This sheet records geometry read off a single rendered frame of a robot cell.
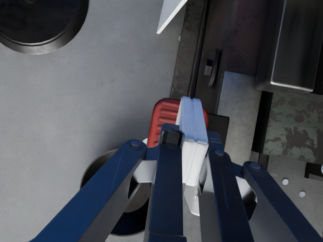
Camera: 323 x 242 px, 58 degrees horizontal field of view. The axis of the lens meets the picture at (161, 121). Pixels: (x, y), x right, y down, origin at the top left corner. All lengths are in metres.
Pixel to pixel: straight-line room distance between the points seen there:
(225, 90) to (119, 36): 0.74
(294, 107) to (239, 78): 0.09
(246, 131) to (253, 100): 0.05
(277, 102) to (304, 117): 0.05
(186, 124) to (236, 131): 0.27
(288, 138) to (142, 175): 0.33
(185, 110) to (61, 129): 0.95
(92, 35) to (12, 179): 0.60
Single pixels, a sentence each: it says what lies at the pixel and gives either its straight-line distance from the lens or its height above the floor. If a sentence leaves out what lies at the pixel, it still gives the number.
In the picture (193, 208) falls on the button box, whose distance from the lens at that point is 0.46.
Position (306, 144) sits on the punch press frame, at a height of 0.64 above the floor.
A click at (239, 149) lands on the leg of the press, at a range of 0.44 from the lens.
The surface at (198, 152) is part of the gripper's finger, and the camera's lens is 0.16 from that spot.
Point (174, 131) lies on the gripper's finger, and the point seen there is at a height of 0.91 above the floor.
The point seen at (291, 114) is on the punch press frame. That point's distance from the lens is 0.46.
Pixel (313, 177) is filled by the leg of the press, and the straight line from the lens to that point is 1.19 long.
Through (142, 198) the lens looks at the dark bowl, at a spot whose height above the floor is 0.00.
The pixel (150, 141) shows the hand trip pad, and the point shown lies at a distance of 0.31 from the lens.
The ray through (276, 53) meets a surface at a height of 0.70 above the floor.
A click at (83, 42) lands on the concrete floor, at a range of 1.14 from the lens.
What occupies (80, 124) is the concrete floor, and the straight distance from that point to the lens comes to 1.10.
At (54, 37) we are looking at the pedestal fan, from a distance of 1.13.
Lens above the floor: 1.06
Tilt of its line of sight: 89 degrees down
